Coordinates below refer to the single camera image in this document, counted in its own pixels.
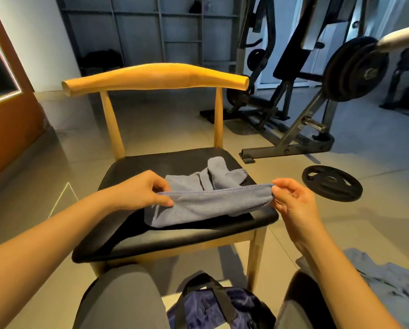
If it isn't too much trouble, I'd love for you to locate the person's left hand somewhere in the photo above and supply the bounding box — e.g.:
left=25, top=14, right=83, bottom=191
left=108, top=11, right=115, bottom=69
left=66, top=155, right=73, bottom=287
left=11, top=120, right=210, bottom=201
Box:
left=108, top=170, right=174, bottom=213

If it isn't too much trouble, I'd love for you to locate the person's right hand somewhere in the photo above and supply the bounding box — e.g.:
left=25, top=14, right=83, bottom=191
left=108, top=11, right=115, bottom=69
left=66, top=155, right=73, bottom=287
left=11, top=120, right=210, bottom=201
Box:
left=271, top=177, right=323, bottom=247

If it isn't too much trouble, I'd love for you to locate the single blue-grey towel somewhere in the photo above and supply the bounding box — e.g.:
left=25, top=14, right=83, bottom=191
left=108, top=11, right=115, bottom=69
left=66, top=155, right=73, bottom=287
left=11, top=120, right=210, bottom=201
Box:
left=144, top=156, right=275, bottom=229

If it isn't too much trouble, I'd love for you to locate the navy blue bag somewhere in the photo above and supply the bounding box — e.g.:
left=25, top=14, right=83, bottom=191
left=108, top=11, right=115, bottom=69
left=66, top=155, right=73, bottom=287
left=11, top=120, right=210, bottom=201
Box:
left=166, top=272, right=277, bottom=329

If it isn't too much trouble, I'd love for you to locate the pile of blue-grey towels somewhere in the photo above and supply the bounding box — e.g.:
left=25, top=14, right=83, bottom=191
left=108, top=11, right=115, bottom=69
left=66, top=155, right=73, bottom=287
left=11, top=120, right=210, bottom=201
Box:
left=297, top=248, right=409, bottom=329

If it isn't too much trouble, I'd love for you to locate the person's right forearm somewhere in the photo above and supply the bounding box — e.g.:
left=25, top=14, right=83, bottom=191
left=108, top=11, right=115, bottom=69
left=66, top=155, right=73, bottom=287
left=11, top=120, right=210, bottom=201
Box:
left=297, top=226, right=397, bottom=329

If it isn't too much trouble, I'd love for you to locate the person's left forearm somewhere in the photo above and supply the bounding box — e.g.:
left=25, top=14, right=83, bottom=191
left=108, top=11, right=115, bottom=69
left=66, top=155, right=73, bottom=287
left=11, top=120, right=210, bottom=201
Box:
left=0, top=191, right=123, bottom=329

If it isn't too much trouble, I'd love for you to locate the person's left leg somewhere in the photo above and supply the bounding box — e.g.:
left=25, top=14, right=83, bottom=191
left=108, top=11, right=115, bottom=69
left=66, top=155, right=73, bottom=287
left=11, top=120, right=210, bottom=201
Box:
left=73, top=264, right=171, bottom=329

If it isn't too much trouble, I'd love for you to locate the loose black weight plate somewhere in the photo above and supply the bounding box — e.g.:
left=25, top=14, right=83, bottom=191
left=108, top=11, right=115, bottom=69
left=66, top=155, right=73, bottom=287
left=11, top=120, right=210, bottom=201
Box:
left=302, top=165, right=363, bottom=203

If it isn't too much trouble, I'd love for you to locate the black and grey gym machine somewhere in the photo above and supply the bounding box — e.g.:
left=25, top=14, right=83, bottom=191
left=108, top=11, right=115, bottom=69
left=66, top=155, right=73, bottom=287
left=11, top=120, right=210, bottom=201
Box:
left=199, top=0, right=390, bottom=165

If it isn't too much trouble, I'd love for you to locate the wooden chair with black seat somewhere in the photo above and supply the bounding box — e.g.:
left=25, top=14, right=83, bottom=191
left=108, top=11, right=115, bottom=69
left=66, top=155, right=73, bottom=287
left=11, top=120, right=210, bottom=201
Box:
left=62, top=63, right=279, bottom=292

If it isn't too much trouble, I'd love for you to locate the mounted black weight plate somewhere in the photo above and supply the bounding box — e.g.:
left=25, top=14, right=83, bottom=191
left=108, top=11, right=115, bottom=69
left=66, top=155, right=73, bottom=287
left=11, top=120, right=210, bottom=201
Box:
left=323, top=36, right=390, bottom=103

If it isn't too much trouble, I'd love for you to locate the black exercise machine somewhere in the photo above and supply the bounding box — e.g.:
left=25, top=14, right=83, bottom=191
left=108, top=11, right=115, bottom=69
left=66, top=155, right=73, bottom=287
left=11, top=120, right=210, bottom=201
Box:
left=381, top=44, right=409, bottom=121

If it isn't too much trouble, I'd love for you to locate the grey shelf unit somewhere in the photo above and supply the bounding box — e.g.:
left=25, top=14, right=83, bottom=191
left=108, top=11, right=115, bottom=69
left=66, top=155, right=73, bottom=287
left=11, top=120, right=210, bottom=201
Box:
left=54, top=0, right=250, bottom=73

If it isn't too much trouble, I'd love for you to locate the pale barbell bar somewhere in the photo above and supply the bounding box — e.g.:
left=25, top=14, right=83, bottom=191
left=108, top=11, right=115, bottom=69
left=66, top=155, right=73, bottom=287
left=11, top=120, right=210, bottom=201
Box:
left=376, top=24, right=409, bottom=54

